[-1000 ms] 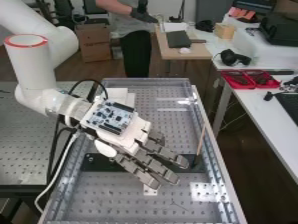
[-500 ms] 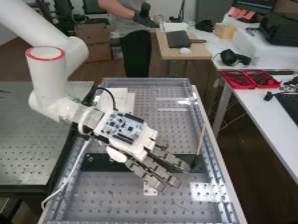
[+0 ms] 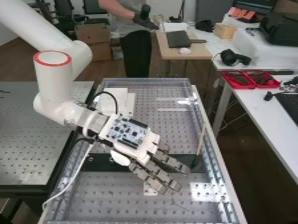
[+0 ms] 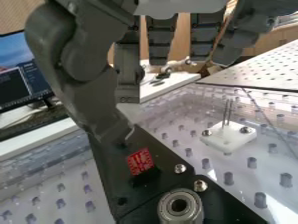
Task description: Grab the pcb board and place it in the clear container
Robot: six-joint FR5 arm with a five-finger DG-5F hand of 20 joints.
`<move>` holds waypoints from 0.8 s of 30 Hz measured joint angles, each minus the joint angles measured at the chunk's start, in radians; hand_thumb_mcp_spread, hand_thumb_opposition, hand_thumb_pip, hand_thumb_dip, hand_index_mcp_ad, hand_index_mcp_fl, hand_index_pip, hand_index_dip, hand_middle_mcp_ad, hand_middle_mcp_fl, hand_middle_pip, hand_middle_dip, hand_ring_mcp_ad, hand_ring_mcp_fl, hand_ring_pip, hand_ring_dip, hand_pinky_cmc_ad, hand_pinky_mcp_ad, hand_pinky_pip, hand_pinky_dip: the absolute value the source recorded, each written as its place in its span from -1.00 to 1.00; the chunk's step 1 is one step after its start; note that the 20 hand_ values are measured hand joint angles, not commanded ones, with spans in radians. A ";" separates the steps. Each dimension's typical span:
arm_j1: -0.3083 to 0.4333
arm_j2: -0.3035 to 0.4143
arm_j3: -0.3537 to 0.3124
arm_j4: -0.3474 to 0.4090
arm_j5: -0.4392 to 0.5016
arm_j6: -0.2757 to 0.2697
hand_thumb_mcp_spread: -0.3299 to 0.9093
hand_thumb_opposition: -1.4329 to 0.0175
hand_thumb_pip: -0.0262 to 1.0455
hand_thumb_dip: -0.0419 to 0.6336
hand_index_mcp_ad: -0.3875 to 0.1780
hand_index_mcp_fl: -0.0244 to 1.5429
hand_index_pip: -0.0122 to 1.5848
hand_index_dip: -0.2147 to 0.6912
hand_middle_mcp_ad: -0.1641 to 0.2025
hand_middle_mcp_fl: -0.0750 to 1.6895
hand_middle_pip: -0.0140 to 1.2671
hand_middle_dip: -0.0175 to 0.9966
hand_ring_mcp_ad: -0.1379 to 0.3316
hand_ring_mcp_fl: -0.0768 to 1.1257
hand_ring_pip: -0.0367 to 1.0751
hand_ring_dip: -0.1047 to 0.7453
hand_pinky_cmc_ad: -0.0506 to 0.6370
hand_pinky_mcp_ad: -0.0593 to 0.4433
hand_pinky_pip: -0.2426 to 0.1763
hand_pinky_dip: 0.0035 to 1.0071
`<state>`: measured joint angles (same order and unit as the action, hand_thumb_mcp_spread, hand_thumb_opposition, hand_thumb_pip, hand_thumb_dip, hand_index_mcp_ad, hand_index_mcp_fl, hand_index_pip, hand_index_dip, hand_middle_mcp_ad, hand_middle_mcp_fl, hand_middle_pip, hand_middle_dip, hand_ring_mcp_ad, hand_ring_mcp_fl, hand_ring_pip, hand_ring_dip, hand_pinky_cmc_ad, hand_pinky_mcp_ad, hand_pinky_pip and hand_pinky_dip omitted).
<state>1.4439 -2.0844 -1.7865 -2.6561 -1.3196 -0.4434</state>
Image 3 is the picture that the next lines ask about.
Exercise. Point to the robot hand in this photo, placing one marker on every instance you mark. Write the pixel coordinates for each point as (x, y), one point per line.
(133, 136)

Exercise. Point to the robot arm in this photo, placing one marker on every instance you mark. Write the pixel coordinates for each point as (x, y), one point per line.
(53, 83)

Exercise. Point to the small white box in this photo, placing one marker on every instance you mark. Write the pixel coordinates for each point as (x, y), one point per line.
(120, 96)

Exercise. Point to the thin stick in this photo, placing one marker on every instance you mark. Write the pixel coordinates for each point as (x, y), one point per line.
(201, 140)

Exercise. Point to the clear box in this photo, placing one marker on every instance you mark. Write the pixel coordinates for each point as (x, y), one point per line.
(146, 80)

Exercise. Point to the person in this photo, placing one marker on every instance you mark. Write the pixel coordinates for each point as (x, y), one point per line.
(133, 50)

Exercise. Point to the wooden desk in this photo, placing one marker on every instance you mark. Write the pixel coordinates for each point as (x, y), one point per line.
(173, 55)

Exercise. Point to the cardboard box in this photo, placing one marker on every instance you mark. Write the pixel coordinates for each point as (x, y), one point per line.
(93, 33)
(101, 51)

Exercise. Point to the white computer mouse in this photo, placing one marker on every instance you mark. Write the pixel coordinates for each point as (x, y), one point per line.
(185, 50)

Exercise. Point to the red tray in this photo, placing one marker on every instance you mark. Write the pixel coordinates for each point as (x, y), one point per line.
(237, 80)
(263, 78)

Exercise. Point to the white desk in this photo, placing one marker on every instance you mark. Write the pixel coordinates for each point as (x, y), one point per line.
(266, 113)
(270, 60)

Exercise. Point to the black headphones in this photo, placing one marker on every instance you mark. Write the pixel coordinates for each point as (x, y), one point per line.
(230, 56)

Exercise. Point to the black keyboard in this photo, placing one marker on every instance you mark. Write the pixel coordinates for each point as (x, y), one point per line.
(287, 106)

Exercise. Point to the small wooden box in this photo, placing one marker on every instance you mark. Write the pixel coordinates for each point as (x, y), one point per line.
(223, 30)

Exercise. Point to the black office chair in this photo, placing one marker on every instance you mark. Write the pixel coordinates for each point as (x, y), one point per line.
(64, 10)

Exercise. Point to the black bag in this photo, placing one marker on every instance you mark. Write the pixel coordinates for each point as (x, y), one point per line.
(281, 30)

